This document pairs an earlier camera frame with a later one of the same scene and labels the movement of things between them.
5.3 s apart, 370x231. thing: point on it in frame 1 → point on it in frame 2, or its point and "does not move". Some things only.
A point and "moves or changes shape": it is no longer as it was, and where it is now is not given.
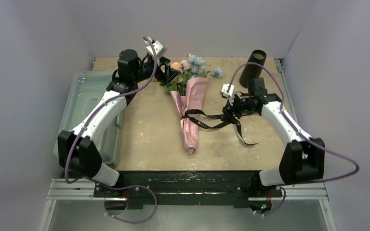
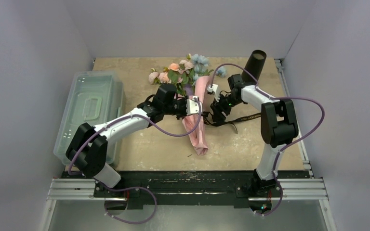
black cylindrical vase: x=253 y=70 does not move
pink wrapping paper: x=192 y=100 moves or changes shape
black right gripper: x=232 y=105 → x=218 y=106
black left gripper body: x=146 y=70 → x=178 y=108
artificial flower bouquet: x=193 y=67 moves or changes shape
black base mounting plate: x=189 y=187 does not move
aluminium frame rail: x=63 y=188 does not move
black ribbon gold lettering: x=228 y=117 moves or changes shape
